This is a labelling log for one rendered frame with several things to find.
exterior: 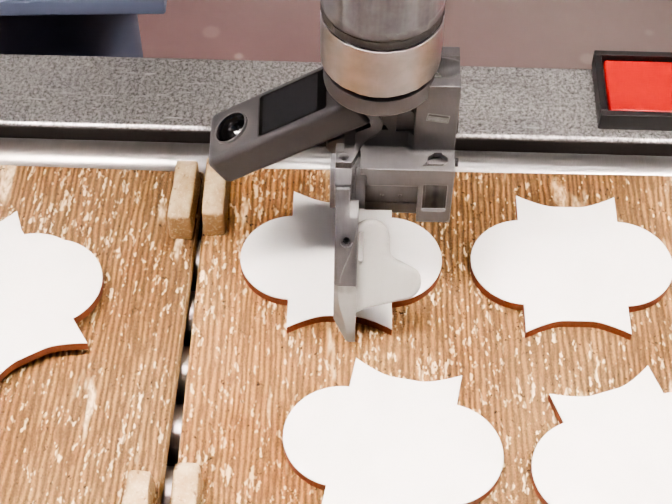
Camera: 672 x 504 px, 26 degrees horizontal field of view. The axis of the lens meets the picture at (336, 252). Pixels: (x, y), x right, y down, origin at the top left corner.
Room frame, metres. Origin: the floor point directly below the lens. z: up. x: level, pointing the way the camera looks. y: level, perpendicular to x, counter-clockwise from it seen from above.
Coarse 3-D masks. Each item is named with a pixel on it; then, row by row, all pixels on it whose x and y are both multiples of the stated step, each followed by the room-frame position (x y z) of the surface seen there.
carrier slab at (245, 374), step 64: (256, 192) 0.73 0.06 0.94; (320, 192) 0.73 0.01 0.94; (512, 192) 0.73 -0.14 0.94; (576, 192) 0.73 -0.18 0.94; (640, 192) 0.73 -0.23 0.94; (448, 256) 0.67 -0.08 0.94; (256, 320) 0.61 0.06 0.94; (448, 320) 0.61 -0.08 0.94; (512, 320) 0.61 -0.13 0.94; (640, 320) 0.61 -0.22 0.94; (192, 384) 0.56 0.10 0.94; (256, 384) 0.56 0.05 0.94; (320, 384) 0.56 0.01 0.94; (512, 384) 0.56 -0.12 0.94; (576, 384) 0.56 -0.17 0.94; (192, 448) 0.51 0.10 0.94; (256, 448) 0.51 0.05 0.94; (512, 448) 0.51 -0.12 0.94
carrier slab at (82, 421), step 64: (0, 192) 0.73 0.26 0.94; (64, 192) 0.73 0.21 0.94; (128, 192) 0.73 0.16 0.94; (128, 256) 0.67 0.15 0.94; (192, 256) 0.67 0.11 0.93; (128, 320) 0.61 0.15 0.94; (0, 384) 0.56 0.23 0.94; (64, 384) 0.56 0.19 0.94; (128, 384) 0.56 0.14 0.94; (0, 448) 0.51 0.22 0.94; (64, 448) 0.51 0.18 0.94; (128, 448) 0.51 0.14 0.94
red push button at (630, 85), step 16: (608, 64) 0.88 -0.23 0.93; (624, 64) 0.88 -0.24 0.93; (640, 64) 0.88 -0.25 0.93; (656, 64) 0.88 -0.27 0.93; (608, 80) 0.86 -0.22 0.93; (624, 80) 0.86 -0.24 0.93; (640, 80) 0.86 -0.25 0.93; (656, 80) 0.86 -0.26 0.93; (608, 96) 0.84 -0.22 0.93; (624, 96) 0.84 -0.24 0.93; (640, 96) 0.84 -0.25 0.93; (656, 96) 0.84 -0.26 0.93
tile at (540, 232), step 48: (480, 240) 0.68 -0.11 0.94; (528, 240) 0.68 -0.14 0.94; (576, 240) 0.68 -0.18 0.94; (624, 240) 0.68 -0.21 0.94; (480, 288) 0.64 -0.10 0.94; (528, 288) 0.63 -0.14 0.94; (576, 288) 0.63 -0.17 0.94; (624, 288) 0.63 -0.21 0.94; (528, 336) 0.60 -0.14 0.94; (624, 336) 0.60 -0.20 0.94
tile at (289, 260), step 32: (288, 224) 0.69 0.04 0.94; (320, 224) 0.69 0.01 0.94; (416, 224) 0.69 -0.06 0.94; (256, 256) 0.66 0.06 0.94; (288, 256) 0.66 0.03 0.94; (320, 256) 0.66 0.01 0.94; (416, 256) 0.66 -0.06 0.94; (256, 288) 0.63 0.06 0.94; (288, 288) 0.63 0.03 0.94; (320, 288) 0.63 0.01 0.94; (288, 320) 0.61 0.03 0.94; (320, 320) 0.61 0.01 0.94; (384, 320) 0.61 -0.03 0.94
